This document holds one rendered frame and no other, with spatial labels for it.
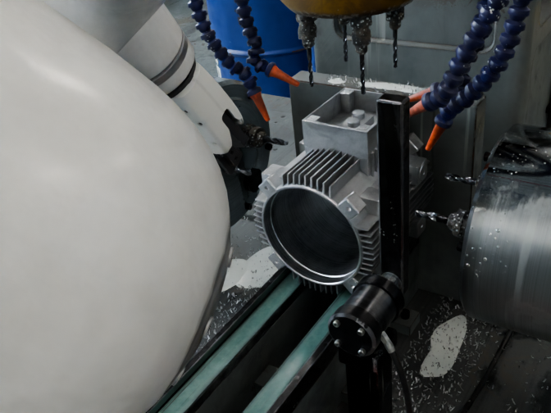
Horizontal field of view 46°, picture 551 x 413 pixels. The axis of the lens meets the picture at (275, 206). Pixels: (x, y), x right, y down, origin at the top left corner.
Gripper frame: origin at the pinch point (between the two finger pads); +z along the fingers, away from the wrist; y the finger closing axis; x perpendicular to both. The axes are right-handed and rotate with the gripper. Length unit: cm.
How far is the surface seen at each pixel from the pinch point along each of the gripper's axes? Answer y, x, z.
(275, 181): 0.6, 3.2, 11.2
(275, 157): -35, 31, 60
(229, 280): -17.0, -5.2, 39.2
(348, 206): 12.3, 2.1, 11.1
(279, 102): -52, 55, 74
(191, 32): -301, 223, 265
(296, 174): 4.2, 4.1, 9.5
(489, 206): 29.3, 4.8, 7.9
